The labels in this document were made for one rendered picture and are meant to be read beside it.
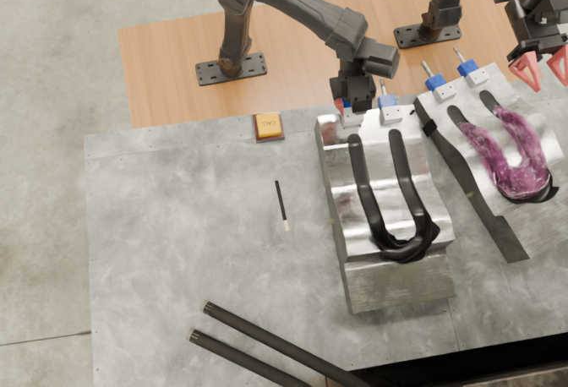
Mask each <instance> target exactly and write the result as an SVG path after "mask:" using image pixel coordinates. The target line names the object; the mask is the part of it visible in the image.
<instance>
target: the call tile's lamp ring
mask: <svg viewBox="0 0 568 387"><path fill-rule="evenodd" d="M267 113H273V112H267ZM260 114H266V113H260ZM278 114H279V119H280V125H281V134H282V135H277V136H271V137H264V138H259V135H258V130H257V124H256V119H255V117H256V115H259V114H253V120H254V130H255V135H256V141H258V140H265V139H277V138H284V137H285V134H284V129H283V124H282V119H281V111H279V112H278Z"/></svg>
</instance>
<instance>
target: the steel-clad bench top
mask: <svg viewBox="0 0 568 387"><path fill-rule="evenodd" d="M540 82H541V90H540V91H539V92H538V93H536V92H535V91H534V90H533V89H532V88H531V87H530V86H529V85H528V84H527V83H525V82H524V81H523V80H520V81H513V82H508V83H509V84H510V85H511V87H512V89H513V90H514V91H515V92H516V94H517V95H518V96H519V97H521V98H522V99H523V100H524V101H525V102H526V103H528V104H529V105H531V106H533V107H534V108H535V109H537V110H538V111H539V112H540V113H542V114H543V116H544V117H545V118H546V119H547V121H548V123H549V125H550V127H551V128H552V130H553V132H554V135H555V137H556V139H557V141H558V144H559V146H560V148H561V151H562V153H563V155H564V157H565V158H566V160H567V162H568V86H566V87H565V86H564V85H563V84H562V83H561V82H560V81H559V80H558V79H557V77H556V76H554V77H547V78H540ZM301 110H302V111H301ZM302 114H303V115H302ZM334 114H340V115H341V112H340V111H339V110H338V109H337V108H336V107H335V104H330V105H323V106H311V107H304V108H297V109H290V110H283V111H281V117H282V122H283V128H284V133H285V140H278V141H272V142H265V143H258V144H256V140H255V134H254V124H253V118H252V115H253V114H249V115H242V116H235V117H223V118H216V119H209V120H202V121H195V122H188V123H175V124H168V125H161V126H155V127H148V128H135V129H128V130H121V131H114V132H107V133H100V134H87V135H84V150H85V190H86V210H87V231H88V251H89V272H90V311H91V332H92V352H93V373H94V387H260V386H265V385H269V384H275V383H274V382H272V381H270V380H268V379H265V378H263V377H261V376H259V375H258V374H256V373H253V372H251V371H249V370H247V369H246V368H243V367H241V366H239V365H237V364H235V363H233V362H230V361H228V360H226V359H225V358H223V357H220V356H218V355H216V354H215V353H213V352H210V351H208V350H206V349H204V348H202V347H200V346H197V345H195V344H194V343H192V342H190V341H187V340H186V339H185V338H186V334H187V333H188V330H189V329H190V328H193V329H195V330H197V331H200V332H202V333H204V334H206V335H208V336H210V337H212V338H214V339H216V340H219V341H221V342H223V343H225V344H227V345H229V346H231V347H233V348H235V349H238V350H239V351H241V352H244V353H246V354H248V355H250V356H251V357H254V358H257V359H259V360H260V361H262V362H265V363H267V364H269V365H271V366H272V367H274V368H278V369H280V370H281V371H283V372H285V373H288V374H290V375H292V376H294V377H296V378H298V379H307V378H312V377H317V376H322V375H323V374H321V373H318V372H316V371H314V370H313V369H311V368H308V367H306V366H305V365H303V364H301V363H300V362H297V361H295V360H293V359H291V358H290V357H287V356H285V355H283V354H282V353H280V352H278V351H276V350H274V349H272V348H270V347H268V346H266V345H264V344H262V343H261V342H259V341H257V340H255V339H253V338H251V337H249V336H247V335H245V334H243V333H241V332H239V331H238V330H235V329H234V328H232V327H230V326H228V325H226V324H223V323H222V322H220V321H218V320H216V319H214V318H212V317H211V316H209V315H207V314H205V313H203V312H201V311H200V310H199V307H200V305H201V303H202V302H203V301H204V300H207V301H209V302H211V303H214V304H215V305H217V306H219V307H221V308H224V309H226V310H227V311H229V312H231V313H234V314H236V315H237V316H239V317H241V318H243V319H246V320H247V321H248V322H250V323H252V324H255V325H257V326H259V327H260V328H262V329H264V330H267V331H269V332H270V333H272V334H274V335H277V336H279V337H281V338H282V339H284V340H286V341H289V342H291V343H292V344H294V345H296V346H299V347H300V348H302V349H304V350H305V351H307V352H310V353H312V354H314V355H315V356H317V357H320V358H322V359H324V360H326V361H327V362H330V363H332V364H334V365H336V366H337V367H339V368H342V369H344V370H346V371H350V370H355V369H360V368H369V367H374V366H379V365H384V364H389V363H394V362H402V361H407V360H413V359H417V358H422V357H431V356H436V355H441V354H446V353H451V352H458V351H465V350H469V349H474V348H479V347H484V346H493V345H498V344H503V343H508V342H513V341H522V340H526V339H532V338H537V337H541V336H546V335H555V334H560V333H565V332H568V238H567V239H566V240H564V241H562V242H561V243H558V244H556V245H554V246H553V247H552V248H549V249H547V250H545V251H543V252H542V253H540V254H538V255H536V256H534V257H532V258H531V259H525V260H522V261H518V262H515V263H510V264H507V262H506V260H505V258H504V256H503V255H502V253H501V252H500V250H499V249H498V247H497V245H496V244H495V242H494V240H493V238H492V237H491V236H490V234H489V232H488V230H487V229H486V227H485V225H484V224H483V222H482V221H481V219H480V217H479V216H478V214H477V212H476V210H475V209H474V208H473V206H472V204H471V202H470V201H469V199H468V198H467V197H466V194H465V193H464V191H463V190H462V187H461V186H460V184H459V182H458V181H457V180H456V178H455V176H454V174H453V173H452V171H451V169H450V168H449V167H448V165H447V163H446V162H445V159H444V158H443V156H442V154H441V153H440V152H439V150H438V148H437V147H436V145H435V143H434V141H433V140H432V139H431V137H430V136H428V138H427V136H426V135H425V133H424V131H423V130H422V128H423V124H422V122H421V120H420V119H419V117H418V115H417V113H416V116H417V120H418V126H419V129H420V133H421V138H422V141H423V147H424V151H425V155H426V159H427V162H428V167H429V173H430V176H431V178H432V181H433V183H434V186H435V188H436V190H437V192H438V194H439V196H440V197H441V199H442V201H443V203H444V205H445V207H446V209H447V212H448V214H449V216H450V218H451V224H452V227H453V232H454V235H455V241H454V242H452V243H451V244H449V245H448V246H447V247H446V254H447V258H448V261H449V265H450V268H451V273H452V277H453V281H454V284H455V288H456V294H457V297H448V298H442V299H437V300H432V301H427V302H421V303H412V304H407V305H401V306H396V307H391V308H382V309H376V310H371V311H366V312H361V313H348V308H347V300H346V295H345V291H344V286H343V281H342V277H341V269H340V264H339V259H338V255H337V250H336V242H335V237H334V232H333V228H332V224H326V220H329V219H330V211H329V205H328V201H327V197H326V191H325V184H324V179H323V174H322V170H321V165H320V157H319V152H318V147H317V143H316V138H315V134H314V127H315V124H316V121H317V117H320V116H327V115H334ZM303 124H304V125H303ZM312 130H313V131H312ZM227 141H228V142H227ZM175 148H176V149H175ZM276 180H278V182H279V185H280V190H281V196H282V200H283V204H284V208H285V212H286V216H287V223H288V226H289V231H287V232H286V230H285V226H284V222H283V218H282V214H281V207H280V203H279V199H278V195H277V191H276V184H275V181H276Z"/></svg>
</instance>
